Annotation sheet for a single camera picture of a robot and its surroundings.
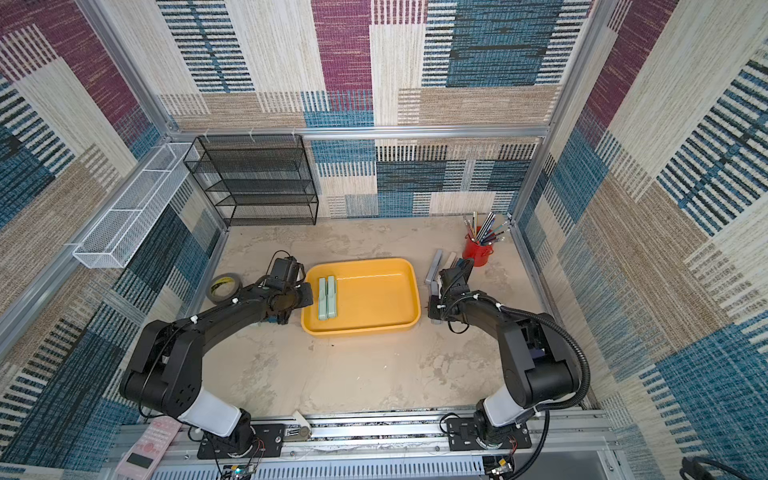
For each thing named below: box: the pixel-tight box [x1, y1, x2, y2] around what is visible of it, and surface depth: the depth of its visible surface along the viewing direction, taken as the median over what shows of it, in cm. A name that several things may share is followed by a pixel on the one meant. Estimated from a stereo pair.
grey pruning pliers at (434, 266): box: [424, 249, 443, 285], surface depth 107 cm
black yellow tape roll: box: [206, 273, 243, 305], surface depth 102 cm
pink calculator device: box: [115, 416, 182, 480], surface depth 73 cm
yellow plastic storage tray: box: [301, 258, 422, 337], surface depth 98 cm
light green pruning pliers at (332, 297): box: [327, 276, 338, 319], surface depth 98 cm
